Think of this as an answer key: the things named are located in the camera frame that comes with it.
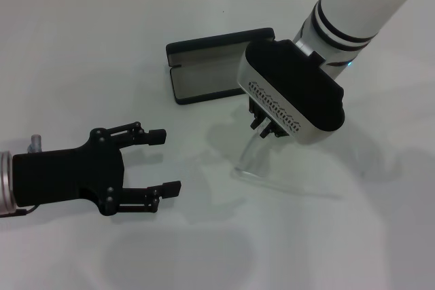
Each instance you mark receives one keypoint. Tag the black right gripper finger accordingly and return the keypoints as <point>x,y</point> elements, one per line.
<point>256,115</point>
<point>273,130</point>

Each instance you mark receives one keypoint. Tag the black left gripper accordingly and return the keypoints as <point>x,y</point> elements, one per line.
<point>68,174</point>

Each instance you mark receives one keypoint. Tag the clear transparent glasses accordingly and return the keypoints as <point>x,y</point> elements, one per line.
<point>251,154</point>

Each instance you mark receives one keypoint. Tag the black glasses case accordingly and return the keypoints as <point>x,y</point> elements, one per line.
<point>204,76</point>

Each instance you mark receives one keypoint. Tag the silver plug on left gripper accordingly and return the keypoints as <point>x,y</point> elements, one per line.
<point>35,142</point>

